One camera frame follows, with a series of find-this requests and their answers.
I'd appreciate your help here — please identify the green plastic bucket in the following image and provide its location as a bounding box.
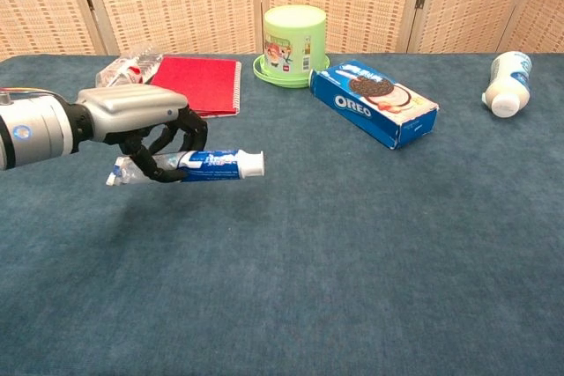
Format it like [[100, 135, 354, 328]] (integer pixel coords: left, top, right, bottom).
[[252, 4, 330, 89]]

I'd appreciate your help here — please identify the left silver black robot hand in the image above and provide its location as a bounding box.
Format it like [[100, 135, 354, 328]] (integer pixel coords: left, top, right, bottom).
[[68, 84, 209, 184]]

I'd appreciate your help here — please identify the blue Oreo cookie box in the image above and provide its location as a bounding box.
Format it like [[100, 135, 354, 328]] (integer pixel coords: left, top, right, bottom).
[[308, 61, 441, 151]]

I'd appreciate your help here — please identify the red spiral notebook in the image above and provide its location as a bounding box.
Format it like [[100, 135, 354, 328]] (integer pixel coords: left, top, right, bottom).
[[144, 55, 243, 118]]

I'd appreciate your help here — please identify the clear plastic water bottle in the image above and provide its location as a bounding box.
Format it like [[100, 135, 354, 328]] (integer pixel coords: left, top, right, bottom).
[[95, 48, 164, 89]]

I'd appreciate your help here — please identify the woven folding screen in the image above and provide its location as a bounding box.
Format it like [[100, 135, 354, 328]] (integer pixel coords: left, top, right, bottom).
[[0, 0, 564, 63]]

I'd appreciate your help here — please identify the white blue drink bottle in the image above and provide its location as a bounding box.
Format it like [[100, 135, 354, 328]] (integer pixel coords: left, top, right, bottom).
[[481, 50, 533, 119]]

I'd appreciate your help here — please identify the blue white toothpaste tube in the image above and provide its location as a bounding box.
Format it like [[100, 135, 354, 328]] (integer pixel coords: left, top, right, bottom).
[[105, 149, 267, 186]]

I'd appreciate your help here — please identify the blue table cloth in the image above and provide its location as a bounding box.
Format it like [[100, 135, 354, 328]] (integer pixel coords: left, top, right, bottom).
[[0, 52, 564, 376]]

